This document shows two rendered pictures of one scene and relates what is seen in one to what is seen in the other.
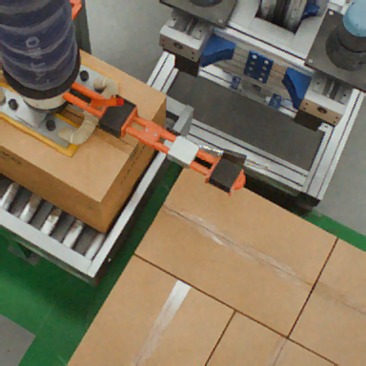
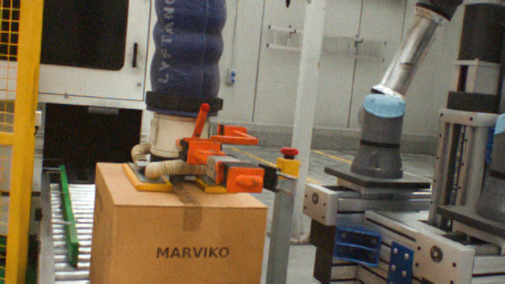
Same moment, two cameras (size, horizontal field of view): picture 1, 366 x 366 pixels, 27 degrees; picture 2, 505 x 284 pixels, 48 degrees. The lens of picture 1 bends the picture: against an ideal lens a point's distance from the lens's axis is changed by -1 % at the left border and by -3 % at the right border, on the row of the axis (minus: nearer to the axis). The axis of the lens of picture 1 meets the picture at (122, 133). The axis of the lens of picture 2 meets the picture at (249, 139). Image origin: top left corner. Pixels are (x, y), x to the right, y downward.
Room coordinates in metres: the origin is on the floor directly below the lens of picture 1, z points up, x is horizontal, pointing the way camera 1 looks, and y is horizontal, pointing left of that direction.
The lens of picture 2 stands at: (-0.27, -0.97, 1.28)
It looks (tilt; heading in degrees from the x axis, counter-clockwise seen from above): 6 degrees down; 36
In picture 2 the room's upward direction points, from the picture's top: 6 degrees clockwise
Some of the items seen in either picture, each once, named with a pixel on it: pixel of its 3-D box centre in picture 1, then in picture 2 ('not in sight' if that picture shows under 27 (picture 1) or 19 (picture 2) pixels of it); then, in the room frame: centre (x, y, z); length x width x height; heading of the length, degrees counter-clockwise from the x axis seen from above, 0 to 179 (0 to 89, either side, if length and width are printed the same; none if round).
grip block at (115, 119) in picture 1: (117, 115); (200, 151); (0.85, 0.01, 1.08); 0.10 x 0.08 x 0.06; 146
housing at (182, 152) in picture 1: (183, 152); (222, 167); (0.73, -0.17, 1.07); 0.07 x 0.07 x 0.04; 56
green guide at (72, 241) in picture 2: not in sight; (58, 201); (1.39, 1.37, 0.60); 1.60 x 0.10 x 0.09; 57
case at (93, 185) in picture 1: (57, 125); (166, 246); (0.97, 0.21, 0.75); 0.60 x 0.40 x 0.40; 56
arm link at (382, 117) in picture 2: not in sight; (382, 117); (1.30, -0.29, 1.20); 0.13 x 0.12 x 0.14; 30
